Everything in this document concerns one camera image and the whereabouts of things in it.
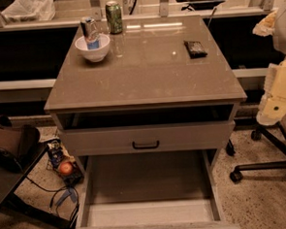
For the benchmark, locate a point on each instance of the white plastic bag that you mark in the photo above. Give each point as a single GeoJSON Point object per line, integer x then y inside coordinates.
{"type": "Point", "coordinates": [29, 10]}

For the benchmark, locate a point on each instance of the red apple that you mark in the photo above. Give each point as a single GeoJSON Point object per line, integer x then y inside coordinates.
{"type": "Point", "coordinates": [66, 168]}

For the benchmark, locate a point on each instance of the silver blue can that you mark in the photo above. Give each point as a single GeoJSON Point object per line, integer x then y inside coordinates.
{"type": "Point", "coordinates": [90, 32]}

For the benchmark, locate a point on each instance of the upper drawer with black handle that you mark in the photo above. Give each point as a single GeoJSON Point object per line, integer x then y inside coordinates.
{"type": "Point", "coordinates": [189, 136]}

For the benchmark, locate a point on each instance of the grey drawer cabinet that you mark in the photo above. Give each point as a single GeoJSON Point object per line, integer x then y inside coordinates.
{"type": "Point", "coordinates": [148, 78]}

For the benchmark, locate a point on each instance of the white ceramic bowl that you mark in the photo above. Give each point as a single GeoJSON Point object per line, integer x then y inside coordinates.
{"type": "Point", "coordinates": [94, 55]}

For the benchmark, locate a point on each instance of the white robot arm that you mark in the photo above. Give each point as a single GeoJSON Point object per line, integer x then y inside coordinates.
{"type": "Point", "coordinates": [273, 103]}

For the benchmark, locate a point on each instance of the green soda can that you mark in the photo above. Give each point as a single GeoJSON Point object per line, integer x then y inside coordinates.
{"type": "Point", "coordinates": [113, 16]}

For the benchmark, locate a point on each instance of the brown bag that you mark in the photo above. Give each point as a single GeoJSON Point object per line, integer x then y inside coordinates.
{"type": "Point", "coordinates": [16, 142]}

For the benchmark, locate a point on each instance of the blue chip bag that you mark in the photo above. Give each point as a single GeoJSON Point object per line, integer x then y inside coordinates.
{"type": "Point", "coordinates": [55, 153]}

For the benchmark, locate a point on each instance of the black side table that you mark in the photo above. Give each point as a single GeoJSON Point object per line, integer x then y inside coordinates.
{"type": "Point", "coordinates": [10, 181]}

